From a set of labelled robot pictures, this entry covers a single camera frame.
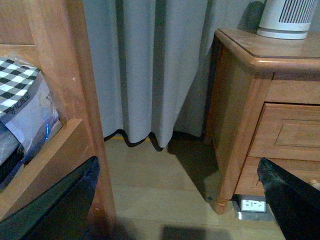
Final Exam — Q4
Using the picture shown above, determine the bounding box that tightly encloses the wooden top drawer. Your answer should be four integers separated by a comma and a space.
248, 103, 320, 161

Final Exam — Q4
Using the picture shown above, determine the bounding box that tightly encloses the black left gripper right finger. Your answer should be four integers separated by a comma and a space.
257, 157, 320, 240

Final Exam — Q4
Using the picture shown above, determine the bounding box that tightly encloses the floor power socket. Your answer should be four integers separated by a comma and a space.
232, 194, 275, 222

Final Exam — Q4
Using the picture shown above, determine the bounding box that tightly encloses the white air purifier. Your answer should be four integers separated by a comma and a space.
256, 0, 318, 40

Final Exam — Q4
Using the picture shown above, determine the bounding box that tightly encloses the checkered bedding package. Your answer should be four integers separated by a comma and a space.
0, 51, 62, 190

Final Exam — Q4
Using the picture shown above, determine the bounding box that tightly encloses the wooden nightstand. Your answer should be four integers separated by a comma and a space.
205, 29, 320, 214

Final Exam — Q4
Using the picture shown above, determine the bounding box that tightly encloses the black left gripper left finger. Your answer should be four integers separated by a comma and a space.
0, 156, 100, 240

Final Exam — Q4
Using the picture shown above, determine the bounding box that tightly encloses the wooden bed frame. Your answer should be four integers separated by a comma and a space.
0, 0, 116, 228

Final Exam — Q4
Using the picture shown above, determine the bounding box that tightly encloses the wooden drawer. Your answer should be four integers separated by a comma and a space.
234, 157, 320, 196
248, 103, 320, 161

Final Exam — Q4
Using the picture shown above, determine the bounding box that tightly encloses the grey curtain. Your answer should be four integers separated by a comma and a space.
83, 0, 265, 148

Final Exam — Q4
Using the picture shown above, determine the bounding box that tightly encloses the wooden bottom drawer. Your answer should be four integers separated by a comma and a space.
234, 157, 320, 196

